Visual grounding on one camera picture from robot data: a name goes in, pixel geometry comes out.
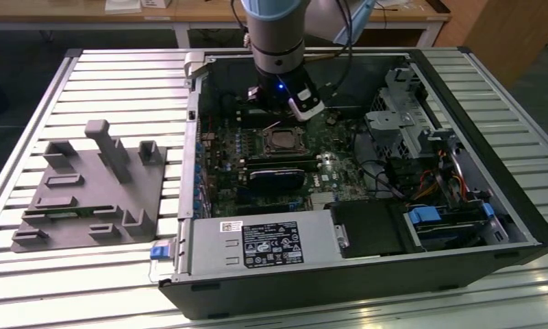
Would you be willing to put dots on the black graphics card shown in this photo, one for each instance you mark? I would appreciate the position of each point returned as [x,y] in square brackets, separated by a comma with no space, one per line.
[276,180]

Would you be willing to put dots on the white cardboard box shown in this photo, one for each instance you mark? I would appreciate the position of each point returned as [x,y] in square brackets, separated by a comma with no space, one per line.
[123,6]

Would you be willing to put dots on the black open PC case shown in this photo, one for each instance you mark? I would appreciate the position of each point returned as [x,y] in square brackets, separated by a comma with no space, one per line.
[347,291]

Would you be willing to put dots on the black RAM slots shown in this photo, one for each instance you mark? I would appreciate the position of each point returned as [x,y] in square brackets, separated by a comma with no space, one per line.
[251,118]

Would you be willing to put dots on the green RAM stick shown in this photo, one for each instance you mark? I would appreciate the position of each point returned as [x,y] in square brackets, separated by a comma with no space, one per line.
[64,214]

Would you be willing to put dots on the silver CPU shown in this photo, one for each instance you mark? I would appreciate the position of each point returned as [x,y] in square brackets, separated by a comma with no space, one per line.
[286,140]

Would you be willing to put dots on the white box with black label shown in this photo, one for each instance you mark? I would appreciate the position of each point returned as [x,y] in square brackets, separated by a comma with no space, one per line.
[155,3]

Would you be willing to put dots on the black CPU socket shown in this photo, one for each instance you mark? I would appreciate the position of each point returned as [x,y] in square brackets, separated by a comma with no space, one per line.
[266,137]

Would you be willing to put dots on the black drive bay box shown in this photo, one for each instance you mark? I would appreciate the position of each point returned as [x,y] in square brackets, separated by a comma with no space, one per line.
[370,226]

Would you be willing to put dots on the blue drive bay clip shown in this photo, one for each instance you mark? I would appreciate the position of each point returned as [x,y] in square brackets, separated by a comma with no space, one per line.
[486,210]

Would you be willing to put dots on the grey power supply unit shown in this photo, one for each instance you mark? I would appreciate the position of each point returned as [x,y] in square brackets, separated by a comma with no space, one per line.
[215,240]

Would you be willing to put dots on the black RAM stick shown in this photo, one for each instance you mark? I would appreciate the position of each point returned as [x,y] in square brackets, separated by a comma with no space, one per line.
[279,159]
[279,164]

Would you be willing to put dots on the blue plastic latch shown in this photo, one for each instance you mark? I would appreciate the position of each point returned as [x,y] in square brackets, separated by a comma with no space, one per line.
[160,252]

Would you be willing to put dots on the silver chipset heatsink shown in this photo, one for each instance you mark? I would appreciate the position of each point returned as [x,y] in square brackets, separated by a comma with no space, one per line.
[323,199]

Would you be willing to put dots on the grey metal drive cage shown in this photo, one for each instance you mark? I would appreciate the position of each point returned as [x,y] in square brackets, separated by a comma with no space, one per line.
[392,127]

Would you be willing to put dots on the wooden desk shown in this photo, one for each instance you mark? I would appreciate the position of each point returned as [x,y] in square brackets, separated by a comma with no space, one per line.
[73,17]

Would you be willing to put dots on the grey parts rack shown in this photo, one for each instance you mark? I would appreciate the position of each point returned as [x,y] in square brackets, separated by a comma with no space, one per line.
[91,192]

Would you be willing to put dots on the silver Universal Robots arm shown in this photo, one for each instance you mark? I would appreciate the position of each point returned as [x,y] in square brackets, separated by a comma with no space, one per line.
[274,41]

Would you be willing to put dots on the blue disk carrier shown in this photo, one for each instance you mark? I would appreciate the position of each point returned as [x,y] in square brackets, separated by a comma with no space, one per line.
[422,215]

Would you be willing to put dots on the green motherboard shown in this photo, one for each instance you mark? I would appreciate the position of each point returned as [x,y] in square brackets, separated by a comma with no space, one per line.
[338,164]

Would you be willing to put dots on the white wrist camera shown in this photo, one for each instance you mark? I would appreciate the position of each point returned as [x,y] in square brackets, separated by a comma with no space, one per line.
[307,103]

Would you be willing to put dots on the wooden cabinet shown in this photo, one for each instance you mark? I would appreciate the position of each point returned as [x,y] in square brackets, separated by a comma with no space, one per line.
[498,34]

